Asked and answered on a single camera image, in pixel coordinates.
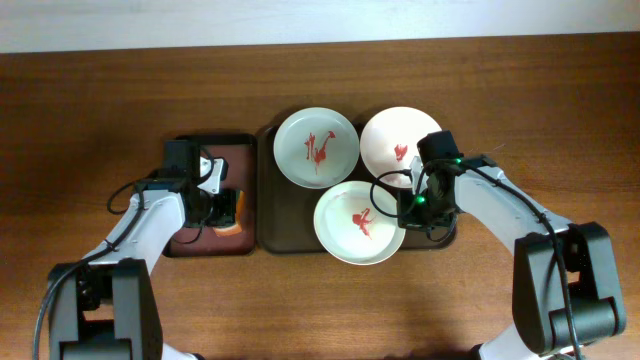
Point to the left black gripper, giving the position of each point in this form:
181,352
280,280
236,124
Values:
225,216

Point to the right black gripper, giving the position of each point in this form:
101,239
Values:
415,223

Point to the orange green scrub sponge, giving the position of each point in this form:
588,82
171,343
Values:
236,227

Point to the white plate front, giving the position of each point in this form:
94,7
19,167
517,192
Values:
351,220

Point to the grey-white plate with sauce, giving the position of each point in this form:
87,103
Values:
316,148

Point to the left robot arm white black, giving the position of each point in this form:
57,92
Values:
103,306

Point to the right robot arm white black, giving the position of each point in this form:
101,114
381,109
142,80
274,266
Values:
566,289

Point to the small reddish brown tray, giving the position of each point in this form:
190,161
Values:
240,151

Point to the large dark brown tray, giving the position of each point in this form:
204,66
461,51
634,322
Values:
285,210

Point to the white plate small red stain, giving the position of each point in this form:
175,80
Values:
389,139

